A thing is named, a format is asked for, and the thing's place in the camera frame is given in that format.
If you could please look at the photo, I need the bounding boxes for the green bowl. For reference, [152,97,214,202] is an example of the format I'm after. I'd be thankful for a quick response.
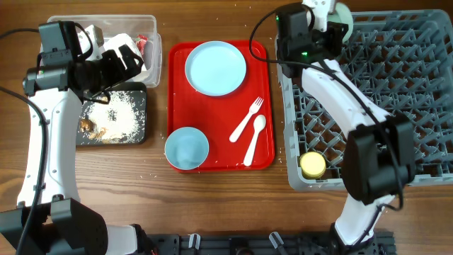
[328,2,353,43]

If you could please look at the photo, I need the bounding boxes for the white napkin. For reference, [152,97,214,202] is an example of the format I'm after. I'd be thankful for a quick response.
[103,33,147,81]

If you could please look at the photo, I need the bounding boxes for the yellow cup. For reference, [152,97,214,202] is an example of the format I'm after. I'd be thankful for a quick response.
[299,152,326,179]

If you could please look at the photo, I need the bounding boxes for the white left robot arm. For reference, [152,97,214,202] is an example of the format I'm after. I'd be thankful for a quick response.
[1,21,156,254]

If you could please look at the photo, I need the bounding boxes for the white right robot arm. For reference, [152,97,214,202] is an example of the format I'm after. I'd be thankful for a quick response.
[271,1,415,254]

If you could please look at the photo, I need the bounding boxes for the black waste tray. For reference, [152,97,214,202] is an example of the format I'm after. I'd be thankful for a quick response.
[75,81,148,147]

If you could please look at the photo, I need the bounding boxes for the grey dishwasher rack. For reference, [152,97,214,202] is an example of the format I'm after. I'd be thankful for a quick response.
[278,10,452,191]

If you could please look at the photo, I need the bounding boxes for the food scraps and rice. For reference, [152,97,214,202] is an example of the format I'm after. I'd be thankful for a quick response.
[78,91,146,145]

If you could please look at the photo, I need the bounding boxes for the red wrapper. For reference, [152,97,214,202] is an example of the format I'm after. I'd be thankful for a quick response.
[135,34,148,55]

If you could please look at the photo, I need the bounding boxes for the clear plastic bin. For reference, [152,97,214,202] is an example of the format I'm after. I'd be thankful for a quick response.
[47,14,162,88]

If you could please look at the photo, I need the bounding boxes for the white plastic fork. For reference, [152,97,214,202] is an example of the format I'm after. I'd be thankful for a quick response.
[229,97,264,142]

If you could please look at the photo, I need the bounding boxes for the white plastic spoon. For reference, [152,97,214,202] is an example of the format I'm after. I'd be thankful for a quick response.
[243,115,266,166]

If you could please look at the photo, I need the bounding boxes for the light blue plate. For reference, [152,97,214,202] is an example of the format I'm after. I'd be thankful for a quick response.
[185,41,247,97]

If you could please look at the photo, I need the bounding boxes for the light blue bowl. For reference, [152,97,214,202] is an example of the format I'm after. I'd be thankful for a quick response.
[164,127,210,171]

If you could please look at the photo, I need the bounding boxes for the red plastic tray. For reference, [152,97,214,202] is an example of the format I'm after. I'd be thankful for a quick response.
[167,40,275,172]

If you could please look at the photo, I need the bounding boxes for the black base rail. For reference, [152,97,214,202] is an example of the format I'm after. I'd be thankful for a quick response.
[141,232,396,255]

